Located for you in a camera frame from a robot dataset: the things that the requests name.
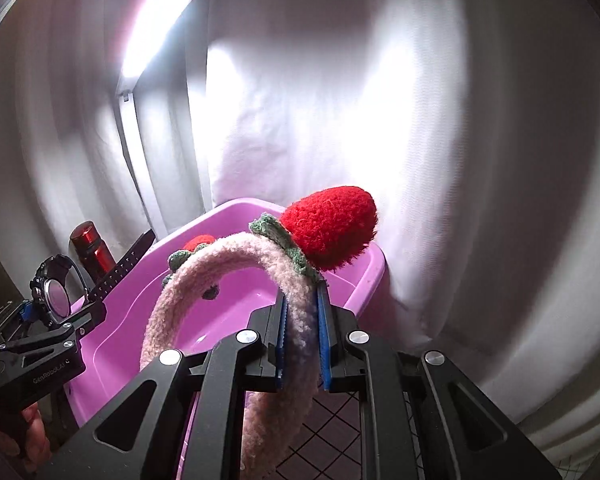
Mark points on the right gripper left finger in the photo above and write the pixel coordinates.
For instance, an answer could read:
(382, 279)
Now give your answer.
(266, 372)

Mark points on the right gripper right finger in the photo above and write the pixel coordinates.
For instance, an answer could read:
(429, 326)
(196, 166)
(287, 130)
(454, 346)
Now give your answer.
(334, 324)

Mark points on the black digital wristwatch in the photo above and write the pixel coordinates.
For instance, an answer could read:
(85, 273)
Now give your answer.
(51, 301)

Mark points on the pink fuzzy strawberry headband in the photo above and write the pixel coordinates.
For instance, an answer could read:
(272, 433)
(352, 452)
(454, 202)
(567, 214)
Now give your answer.
(318, 233)

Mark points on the person's hand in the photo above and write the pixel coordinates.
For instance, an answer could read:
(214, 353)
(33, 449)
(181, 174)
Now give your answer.
(24, 443)

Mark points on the pink plastic basin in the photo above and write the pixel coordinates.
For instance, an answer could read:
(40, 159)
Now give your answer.
(112, 352)

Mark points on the white grid bedsheet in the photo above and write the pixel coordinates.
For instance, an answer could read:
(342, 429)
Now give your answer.
(329, 443)

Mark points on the red metal bottle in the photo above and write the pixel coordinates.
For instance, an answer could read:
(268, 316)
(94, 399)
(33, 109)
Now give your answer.
(92, 251)

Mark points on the white curtain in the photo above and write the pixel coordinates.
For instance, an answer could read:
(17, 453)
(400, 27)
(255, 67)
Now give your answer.
(475, 125)

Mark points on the white window frame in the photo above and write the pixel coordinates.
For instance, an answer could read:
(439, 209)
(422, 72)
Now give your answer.
(152, 98)

